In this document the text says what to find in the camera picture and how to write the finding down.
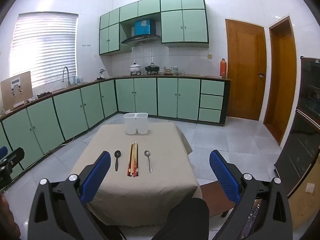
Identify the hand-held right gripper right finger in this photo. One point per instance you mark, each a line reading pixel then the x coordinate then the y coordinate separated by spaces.
pixel 223 177

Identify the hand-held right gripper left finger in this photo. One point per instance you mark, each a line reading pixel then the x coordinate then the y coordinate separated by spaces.
pixel 98 177

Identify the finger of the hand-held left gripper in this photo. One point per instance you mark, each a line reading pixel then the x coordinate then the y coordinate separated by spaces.
pixel 2 152

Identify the black spoon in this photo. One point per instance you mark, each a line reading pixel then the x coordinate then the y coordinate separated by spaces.
pixel 117 160

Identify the bundle of wooden chopsticks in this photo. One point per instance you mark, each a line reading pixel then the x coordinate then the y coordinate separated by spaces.
pixel 133 160

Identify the silver spoon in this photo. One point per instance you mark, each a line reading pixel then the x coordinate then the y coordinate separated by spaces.
pixel 149 162

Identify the white utensil holder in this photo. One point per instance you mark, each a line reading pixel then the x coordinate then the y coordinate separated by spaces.
pixel 136 125

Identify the person's left forearm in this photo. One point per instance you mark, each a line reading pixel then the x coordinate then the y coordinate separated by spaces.
pixel 7 220

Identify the brown wooden stool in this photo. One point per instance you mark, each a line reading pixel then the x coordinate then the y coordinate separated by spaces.
pixel 215 197

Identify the beige tablecloth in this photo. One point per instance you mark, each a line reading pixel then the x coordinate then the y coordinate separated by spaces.
pixel 140 190

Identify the person's dark trouser leg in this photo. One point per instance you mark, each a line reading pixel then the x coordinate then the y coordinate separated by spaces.
pixel 185 220

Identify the wooden board with white scale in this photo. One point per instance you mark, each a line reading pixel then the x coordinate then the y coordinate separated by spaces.
pixel 16 90

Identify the cardboard box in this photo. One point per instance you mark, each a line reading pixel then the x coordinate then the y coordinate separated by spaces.
pixel 306 205

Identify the black glass-front cabinet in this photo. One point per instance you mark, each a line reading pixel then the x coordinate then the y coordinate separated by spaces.
pixel 302 130

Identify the green base cabinets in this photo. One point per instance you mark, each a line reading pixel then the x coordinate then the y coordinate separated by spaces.
pixel 145 95

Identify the bottles beside sink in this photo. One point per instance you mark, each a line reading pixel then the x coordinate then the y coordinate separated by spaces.
pixel 78 80

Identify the steel kitchen faucet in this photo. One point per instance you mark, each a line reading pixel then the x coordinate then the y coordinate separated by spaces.
pixel 68 76

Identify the small countertop figure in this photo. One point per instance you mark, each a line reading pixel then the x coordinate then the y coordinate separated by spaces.
pixel 102 73

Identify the closed wooden door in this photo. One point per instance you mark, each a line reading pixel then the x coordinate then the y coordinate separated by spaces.
pixel 246 70

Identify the red thermos flask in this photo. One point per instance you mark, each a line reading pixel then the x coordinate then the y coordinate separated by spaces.
pixel 223 67

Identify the white window blinds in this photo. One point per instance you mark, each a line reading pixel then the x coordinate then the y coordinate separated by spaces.
pixel 45 47

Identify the white cooking pot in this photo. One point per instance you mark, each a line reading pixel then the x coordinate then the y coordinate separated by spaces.
pixel 135 68

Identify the black cooking pot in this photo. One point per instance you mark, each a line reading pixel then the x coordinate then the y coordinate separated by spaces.
pixel 152 68

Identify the black range hood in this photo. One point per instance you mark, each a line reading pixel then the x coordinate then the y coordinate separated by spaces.
pixel 141 39

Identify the blue box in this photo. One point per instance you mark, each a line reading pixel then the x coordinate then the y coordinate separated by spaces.
pixel 143 27

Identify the wooden door with frame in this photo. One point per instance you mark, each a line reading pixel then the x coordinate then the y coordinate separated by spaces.
pixel 281 80

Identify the green wall cabinets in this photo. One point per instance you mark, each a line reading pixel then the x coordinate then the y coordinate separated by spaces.
pixel 182 25

